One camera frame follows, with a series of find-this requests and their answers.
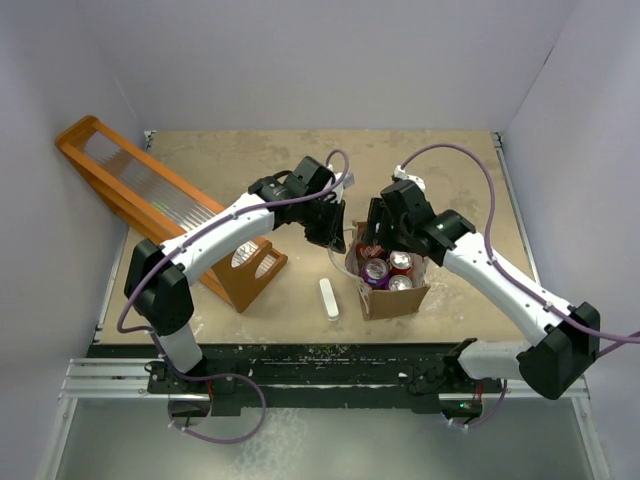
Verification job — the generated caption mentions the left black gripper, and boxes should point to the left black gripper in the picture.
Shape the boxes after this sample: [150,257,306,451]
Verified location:
[298,197,346,254]

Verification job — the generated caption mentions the red cola can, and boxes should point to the red cola can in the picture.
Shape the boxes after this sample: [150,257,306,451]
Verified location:
[387,275,413,291]
[388,251,414,275]
[355,242,386,260]

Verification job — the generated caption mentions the canvas bag with cat print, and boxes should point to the canvas bag with cat print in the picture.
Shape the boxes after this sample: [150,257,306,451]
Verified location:
[328,222,430,321]

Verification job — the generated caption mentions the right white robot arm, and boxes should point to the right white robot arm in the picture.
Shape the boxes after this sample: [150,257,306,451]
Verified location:
[363,180,600,400]

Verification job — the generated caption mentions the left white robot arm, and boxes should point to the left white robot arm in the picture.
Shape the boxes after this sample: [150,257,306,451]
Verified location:
[124,156,353,392]

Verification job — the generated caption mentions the purple soda can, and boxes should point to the purple soda can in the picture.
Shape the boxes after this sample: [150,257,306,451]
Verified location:
[361,258,390,290]

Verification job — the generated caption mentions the red cola can back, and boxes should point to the red cola can back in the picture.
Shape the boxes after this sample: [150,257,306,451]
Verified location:
[388,251,414,275]

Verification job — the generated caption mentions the red cola can front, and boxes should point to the red cola can front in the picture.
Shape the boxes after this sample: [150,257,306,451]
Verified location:
[387,275,413,291]

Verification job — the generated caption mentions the white oblong plastic case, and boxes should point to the white oblong plastic case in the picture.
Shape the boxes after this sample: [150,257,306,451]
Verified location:
[318,278,340,322]

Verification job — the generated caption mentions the orange wooden rack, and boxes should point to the orange wooden rack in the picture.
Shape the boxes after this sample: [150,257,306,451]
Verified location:
[55,116,287,313]

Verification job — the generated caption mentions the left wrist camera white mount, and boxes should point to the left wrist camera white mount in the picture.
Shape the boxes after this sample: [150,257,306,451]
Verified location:
[334,172,355,194]

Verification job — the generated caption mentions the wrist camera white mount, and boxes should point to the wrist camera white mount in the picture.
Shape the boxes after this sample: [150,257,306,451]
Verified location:
[334,172,355,194]
[392,165,426,191]

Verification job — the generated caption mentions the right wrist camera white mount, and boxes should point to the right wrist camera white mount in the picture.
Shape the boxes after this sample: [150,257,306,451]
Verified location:
[392,165,426,191]

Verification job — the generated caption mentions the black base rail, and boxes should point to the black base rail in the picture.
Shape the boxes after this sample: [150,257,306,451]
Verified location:
[145,343,501,416]

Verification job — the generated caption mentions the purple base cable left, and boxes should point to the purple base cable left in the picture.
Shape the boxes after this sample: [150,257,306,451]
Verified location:
[166,374,267,445]

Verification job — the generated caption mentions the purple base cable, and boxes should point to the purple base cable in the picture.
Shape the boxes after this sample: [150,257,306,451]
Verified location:
[442,384,509,431]
[166,374,267,445]

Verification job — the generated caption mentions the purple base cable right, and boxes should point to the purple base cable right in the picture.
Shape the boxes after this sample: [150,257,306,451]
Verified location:
[442,384,509,431]

